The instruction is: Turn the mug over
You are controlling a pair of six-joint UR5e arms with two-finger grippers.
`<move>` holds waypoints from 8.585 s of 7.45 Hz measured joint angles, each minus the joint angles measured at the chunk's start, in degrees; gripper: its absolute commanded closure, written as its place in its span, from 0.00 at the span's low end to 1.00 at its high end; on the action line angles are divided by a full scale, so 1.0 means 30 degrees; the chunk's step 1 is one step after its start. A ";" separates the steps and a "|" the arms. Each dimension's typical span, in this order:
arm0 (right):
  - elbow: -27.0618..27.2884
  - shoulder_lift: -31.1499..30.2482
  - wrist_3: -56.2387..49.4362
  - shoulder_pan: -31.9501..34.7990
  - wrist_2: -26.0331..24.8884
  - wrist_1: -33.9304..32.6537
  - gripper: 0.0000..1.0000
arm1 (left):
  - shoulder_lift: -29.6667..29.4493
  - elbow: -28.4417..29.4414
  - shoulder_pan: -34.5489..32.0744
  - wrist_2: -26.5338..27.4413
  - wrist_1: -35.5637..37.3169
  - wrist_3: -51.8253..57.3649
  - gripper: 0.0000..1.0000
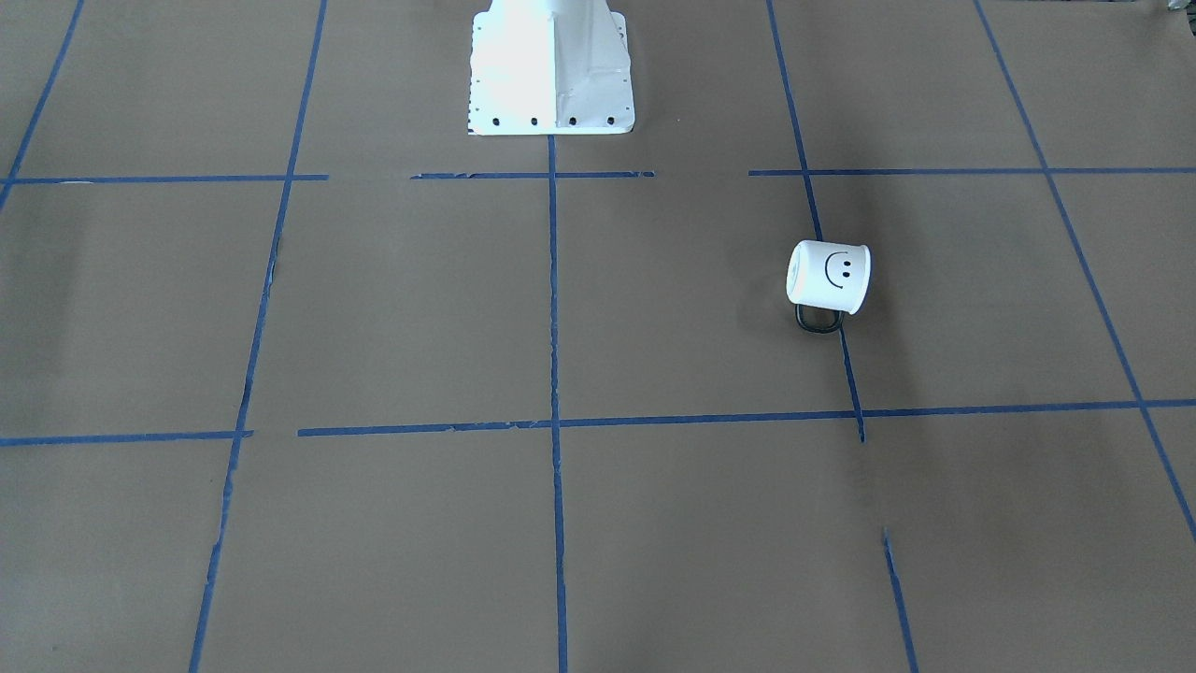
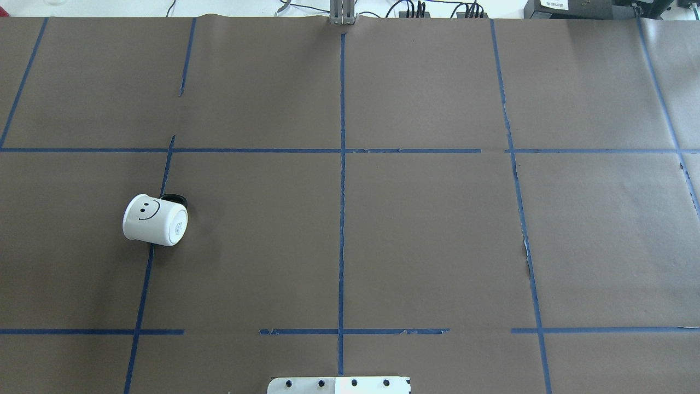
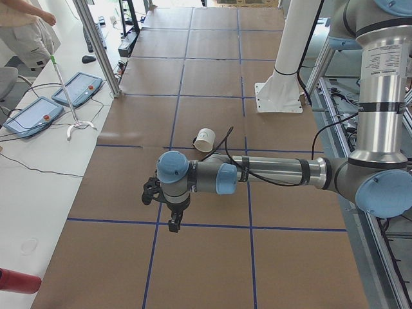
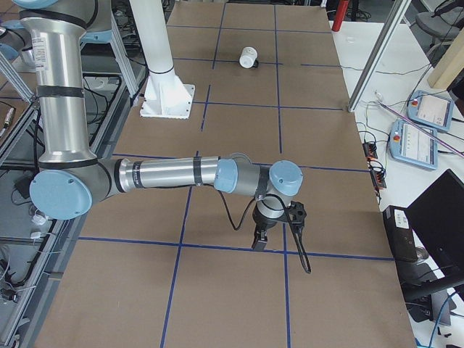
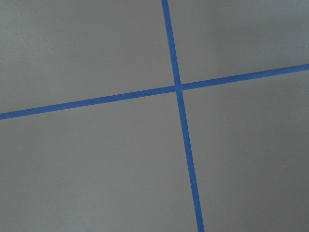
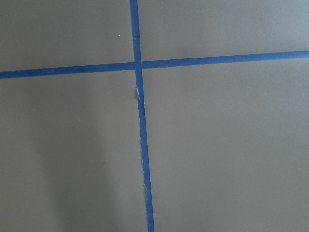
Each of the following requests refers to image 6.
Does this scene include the blue tape strip lengthwise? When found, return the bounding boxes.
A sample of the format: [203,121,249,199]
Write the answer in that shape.
[130,0,155,232]

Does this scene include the blue tape strip crosswise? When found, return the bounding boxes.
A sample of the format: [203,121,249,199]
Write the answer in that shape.
[0,50,309,79]

